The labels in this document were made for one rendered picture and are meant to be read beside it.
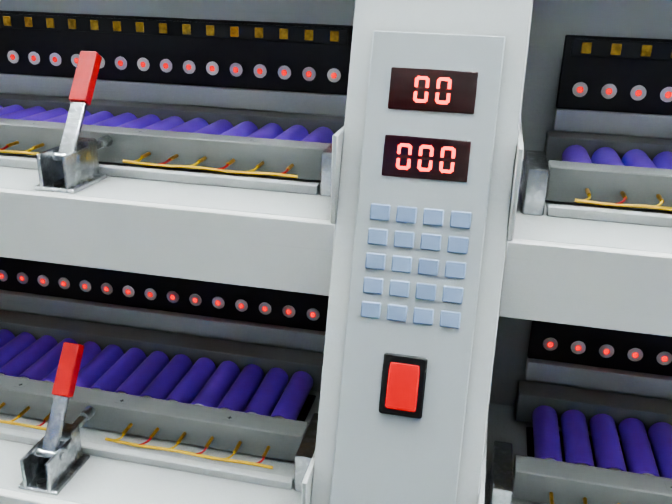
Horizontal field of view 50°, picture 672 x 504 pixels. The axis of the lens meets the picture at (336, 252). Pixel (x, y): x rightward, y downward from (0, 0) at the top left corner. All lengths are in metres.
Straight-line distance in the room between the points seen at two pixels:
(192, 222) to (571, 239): 0.21
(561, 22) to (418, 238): 0.27
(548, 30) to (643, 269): 0.26
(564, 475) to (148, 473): 0.27
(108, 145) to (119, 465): 0.22
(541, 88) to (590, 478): 0.29
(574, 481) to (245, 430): 0.22
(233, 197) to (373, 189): 0.10
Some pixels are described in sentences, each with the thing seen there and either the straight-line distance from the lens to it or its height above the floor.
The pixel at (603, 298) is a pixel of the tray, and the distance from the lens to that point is 0.41.
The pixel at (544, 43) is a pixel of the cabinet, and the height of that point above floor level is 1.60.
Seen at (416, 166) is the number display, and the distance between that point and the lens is 0.39.
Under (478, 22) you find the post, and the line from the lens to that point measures 0.40.
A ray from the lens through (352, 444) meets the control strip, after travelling 0.42.
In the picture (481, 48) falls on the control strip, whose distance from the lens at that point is 0.40.
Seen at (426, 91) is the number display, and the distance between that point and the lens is 0.39.
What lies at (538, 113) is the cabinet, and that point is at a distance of 0.60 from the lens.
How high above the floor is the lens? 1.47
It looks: 5 degrees down
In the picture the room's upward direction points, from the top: 5 degrees clockwise
